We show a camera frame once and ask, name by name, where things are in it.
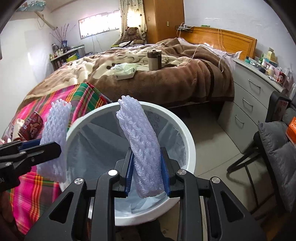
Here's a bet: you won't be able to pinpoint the grey drawer dresser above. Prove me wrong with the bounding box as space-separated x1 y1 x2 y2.
218 59 284 153

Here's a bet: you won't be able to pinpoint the brown cream fleece blanket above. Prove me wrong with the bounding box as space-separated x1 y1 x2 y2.
26 38 234 105

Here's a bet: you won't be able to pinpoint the translucent bin liner bag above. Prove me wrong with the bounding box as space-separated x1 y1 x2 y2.
67 110 187 216

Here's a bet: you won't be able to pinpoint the blue vase with twigs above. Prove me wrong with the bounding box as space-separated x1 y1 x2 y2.
51 24 69 48

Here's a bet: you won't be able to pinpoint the brown teddy bear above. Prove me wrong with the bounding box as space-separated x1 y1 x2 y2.
121 27 144 45

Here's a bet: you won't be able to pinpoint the pink plaid blanket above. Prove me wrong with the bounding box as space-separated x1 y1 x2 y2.
3 83 111 235

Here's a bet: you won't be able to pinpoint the red milk drink can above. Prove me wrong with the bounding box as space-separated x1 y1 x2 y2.
18 111 43 141

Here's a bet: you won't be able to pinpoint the white tissue pack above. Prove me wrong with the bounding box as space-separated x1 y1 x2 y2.
111 63 137 80

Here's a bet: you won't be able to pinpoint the white foam net sleeve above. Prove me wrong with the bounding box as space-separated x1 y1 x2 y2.
116 95 165 198
37 99 72 183

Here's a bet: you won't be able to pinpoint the floral window curtain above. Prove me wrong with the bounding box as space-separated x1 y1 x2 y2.
119 0 147 38

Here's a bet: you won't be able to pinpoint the wooden headboard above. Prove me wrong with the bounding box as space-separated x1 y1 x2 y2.
180 27 257 60

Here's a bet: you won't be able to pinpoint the grey shelf desk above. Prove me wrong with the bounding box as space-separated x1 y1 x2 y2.
50 45 85 71

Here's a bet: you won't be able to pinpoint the grey seat cushion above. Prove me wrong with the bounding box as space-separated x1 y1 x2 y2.
258 121 295 212

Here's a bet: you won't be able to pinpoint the wooden wardrobe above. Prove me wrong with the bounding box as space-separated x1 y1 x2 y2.
143 0 185 44

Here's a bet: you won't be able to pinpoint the white charging cable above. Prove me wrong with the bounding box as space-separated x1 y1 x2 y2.
176 22 234 73

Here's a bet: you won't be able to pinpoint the brown white travel mug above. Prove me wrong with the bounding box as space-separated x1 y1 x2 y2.
147 50 162 71

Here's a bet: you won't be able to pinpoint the black chair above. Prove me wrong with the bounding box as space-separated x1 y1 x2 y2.
227 91 295 214

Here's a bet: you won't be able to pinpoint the white round trash bin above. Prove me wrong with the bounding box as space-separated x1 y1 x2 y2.
59 101 196 226

